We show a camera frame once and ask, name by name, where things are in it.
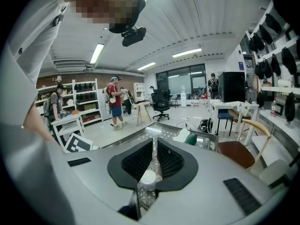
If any clear bottle red label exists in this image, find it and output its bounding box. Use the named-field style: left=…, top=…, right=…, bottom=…
left=270, top=98, right=278, bottom=117

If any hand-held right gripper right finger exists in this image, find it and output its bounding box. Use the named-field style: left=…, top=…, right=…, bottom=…
left=140, top=137, right=286, bottom=225

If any round wooden table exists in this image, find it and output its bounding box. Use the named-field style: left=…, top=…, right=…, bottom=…
left=132, top=101, right=152, bottom=126

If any black cabinet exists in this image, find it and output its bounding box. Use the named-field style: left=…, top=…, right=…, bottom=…
left=217, top=71, right=247, bottom=103

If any black wheeled office chair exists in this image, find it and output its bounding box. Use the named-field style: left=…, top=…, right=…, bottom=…
left=151, top=89, right=171, bottom=122

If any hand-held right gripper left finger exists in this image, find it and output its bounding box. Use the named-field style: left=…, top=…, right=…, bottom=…
left=63, top=138, right=154, bottom=221

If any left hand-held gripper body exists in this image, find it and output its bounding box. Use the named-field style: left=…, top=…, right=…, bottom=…
left=63, top=132, right=101, bottom=154

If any green white tissue pack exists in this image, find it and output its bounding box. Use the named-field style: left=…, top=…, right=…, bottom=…
left=172, top=127, right=199, bottom=146

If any wooden chair brown seat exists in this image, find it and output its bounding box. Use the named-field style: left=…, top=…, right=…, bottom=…
left=217, top=118, right=272, bottom=171

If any ceiling air conditioner vent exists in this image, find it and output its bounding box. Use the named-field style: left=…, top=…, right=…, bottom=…
left=55, top=59, right=86, bottom=72

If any person's white shirt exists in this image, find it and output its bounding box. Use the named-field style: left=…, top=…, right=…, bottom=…
left=0, top=0, right=79, bottom=225

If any grey cabinet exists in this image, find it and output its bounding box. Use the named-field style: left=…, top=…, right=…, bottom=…
left=97, top=88, right=113, bottom=121

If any blue stool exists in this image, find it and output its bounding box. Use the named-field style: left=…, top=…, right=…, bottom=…
left=217, top=109, right=235, bottom=137

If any black head-worn camera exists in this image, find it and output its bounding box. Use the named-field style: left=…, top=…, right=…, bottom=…
left=120, top=26, right=147, bottom=48

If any black backpack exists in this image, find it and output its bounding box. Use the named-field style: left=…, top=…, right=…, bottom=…
left=198, top=118, right=214, bottom=134

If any white cubby shelf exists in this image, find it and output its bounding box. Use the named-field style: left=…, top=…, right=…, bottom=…
left=133, top=82, right=145, bottom=102

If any small white table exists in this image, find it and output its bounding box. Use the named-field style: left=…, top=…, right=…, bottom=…
left=51, top=114, right=85, bottom=147

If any white water dispenser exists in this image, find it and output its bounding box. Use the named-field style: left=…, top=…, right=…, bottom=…
left=180, top=85, right=188, bottom=108

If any person's head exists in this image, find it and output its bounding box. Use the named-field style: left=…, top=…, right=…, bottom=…
left=62, top=0, right=146, bottom=34

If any dark framed window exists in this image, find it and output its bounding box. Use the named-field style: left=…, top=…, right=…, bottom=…
left=156, top=64, right=207, bottom=96

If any white desk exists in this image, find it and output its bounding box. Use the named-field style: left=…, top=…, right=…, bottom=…
left=208, top=99, right=260, bottom=145

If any grey chair black frame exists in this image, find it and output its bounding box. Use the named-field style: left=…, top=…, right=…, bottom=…
left=259, top=158, right=300, bottom=189

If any person's left forearm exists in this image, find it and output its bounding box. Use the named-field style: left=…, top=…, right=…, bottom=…
left=22, top=102, right=56, bottom=143

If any black cable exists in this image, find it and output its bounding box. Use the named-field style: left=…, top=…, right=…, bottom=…
left=175, top=118, right=192, bottom=128

